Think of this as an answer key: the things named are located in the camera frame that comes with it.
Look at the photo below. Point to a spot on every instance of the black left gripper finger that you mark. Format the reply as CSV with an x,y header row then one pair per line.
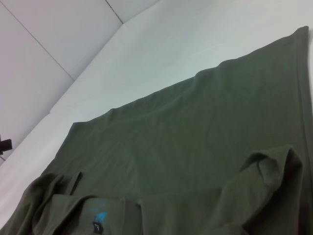
x,y
5,145

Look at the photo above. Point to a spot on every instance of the dark green FREE t-shirt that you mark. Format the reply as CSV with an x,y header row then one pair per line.
x,y
195,147

